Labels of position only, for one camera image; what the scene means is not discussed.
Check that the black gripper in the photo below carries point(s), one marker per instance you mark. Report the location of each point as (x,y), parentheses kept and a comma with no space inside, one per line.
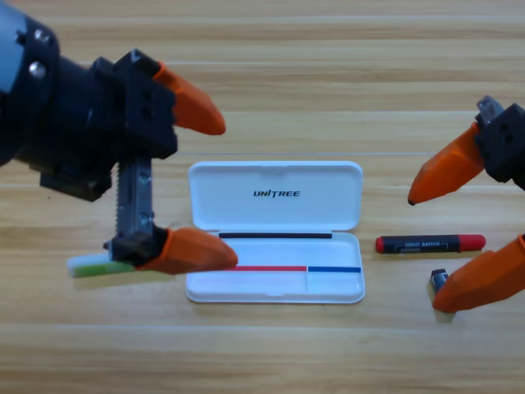
(102,111)
(504,143)

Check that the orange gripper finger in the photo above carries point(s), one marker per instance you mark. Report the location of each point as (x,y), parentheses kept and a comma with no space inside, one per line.
(480,279)
(197,252)

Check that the red and black marker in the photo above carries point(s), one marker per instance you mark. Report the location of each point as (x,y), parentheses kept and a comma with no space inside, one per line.
(426,244)

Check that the white Unitree pencil case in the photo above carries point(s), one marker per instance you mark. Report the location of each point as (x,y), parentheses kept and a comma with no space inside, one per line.
(275,205)

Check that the green and white eraser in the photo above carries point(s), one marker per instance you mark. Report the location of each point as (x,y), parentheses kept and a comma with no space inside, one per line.
(94,268)

